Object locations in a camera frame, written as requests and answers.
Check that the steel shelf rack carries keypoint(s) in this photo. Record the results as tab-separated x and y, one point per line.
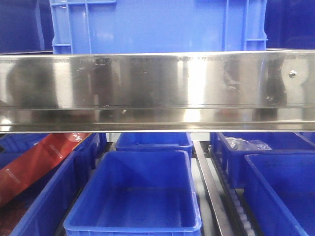
270	90

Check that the large blue crate upper shelf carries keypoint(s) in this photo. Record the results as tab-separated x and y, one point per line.
157	26

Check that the red packaging box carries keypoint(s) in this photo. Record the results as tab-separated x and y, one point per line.
32	165

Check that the blue bin rear centre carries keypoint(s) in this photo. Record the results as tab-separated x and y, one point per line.
151	141

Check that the blue empty bin centre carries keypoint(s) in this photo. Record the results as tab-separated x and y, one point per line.
138	193

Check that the clear plastic bag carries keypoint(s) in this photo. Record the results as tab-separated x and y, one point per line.
241	144

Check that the blue bin with plastic bag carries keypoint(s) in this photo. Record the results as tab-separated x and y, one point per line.
233	161

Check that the blue bin right front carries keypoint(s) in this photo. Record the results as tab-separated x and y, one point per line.
280	191

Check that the blue bin left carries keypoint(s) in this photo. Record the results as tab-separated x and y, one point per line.
40	209

